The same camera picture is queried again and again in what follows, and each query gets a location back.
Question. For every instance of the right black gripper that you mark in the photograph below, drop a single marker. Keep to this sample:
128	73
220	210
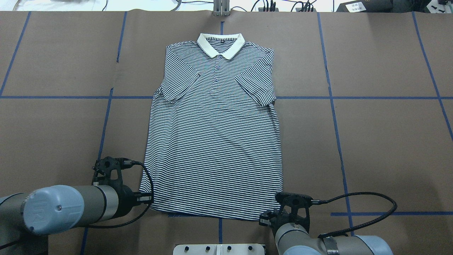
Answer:
268	219

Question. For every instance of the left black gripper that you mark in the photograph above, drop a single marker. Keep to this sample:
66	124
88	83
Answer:
126	201

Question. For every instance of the striped polo shirt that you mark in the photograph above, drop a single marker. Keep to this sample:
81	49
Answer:
214	146

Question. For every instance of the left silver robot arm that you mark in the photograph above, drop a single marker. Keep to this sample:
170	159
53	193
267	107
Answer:
27	219

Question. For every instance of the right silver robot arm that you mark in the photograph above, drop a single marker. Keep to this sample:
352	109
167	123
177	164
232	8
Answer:
292	238

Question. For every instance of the black desktop box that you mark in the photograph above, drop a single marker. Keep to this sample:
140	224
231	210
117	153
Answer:
370	6

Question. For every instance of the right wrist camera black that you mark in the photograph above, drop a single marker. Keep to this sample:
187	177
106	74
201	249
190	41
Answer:
295	202

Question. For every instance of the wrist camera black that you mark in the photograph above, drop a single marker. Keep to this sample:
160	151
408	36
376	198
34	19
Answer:
295	202
108	171

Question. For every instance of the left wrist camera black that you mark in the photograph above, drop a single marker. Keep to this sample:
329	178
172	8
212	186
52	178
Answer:
108	171

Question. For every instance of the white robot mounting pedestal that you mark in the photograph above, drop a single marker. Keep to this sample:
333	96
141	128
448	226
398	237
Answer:
220	249

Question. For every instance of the aluminium frame post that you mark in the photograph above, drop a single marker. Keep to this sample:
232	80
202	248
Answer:
221	8

